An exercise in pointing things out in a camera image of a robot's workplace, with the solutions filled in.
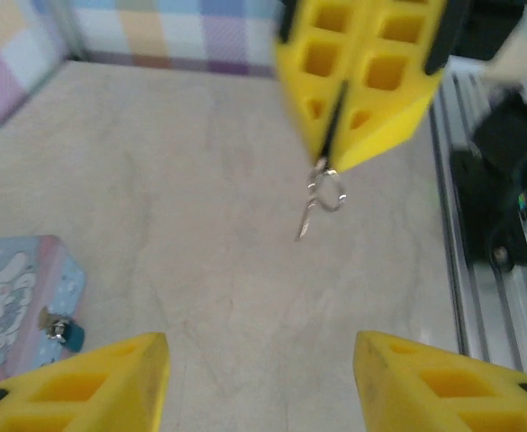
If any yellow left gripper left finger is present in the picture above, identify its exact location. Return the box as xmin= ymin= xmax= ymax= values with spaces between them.
xmin=0 ymin=331 xmax=170 ymax=432

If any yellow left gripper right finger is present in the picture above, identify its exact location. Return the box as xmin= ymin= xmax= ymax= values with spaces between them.
xmin=351 ymin=330 xmax=527 ymax=432

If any silver key with ring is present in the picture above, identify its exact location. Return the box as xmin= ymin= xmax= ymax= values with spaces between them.
xmin=294 ymin=157 xmax=349 ymax=243

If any long aluminium base rail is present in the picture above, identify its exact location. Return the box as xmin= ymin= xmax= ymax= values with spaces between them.
xmin=429 ymin=71 xmax=527 ymax=383

